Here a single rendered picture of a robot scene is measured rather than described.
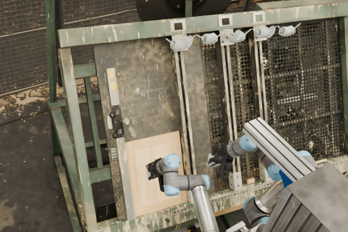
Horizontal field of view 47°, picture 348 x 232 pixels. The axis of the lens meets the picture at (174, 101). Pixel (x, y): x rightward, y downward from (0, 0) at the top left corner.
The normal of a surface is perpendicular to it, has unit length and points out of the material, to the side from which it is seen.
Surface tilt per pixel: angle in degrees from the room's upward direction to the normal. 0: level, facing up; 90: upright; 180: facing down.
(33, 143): 0
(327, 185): 0
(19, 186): 0
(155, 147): 54
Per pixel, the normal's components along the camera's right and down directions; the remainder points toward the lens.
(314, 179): 0.15, -0.74
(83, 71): 0.40, 0.10
